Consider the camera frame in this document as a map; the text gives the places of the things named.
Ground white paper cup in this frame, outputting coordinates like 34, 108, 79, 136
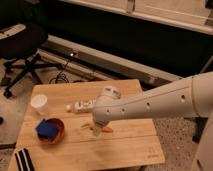
30, 94, 48, 115

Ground orange pepper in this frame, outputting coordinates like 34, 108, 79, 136
81, 122, 114, 134

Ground black white striped cloth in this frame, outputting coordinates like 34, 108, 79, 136
15, 148, 35, 171

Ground long metal floor rail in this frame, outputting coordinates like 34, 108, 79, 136
42, 35, 181, 86

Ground red bowl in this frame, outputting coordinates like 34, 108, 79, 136
35, 118, 65, 144

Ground black office chair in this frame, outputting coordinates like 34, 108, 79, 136
0, 23, 62, 98

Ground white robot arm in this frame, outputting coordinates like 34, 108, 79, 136
92, 71, 213, 171

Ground blue sponge block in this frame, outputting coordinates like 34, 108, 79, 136
36, 119, 58, 140

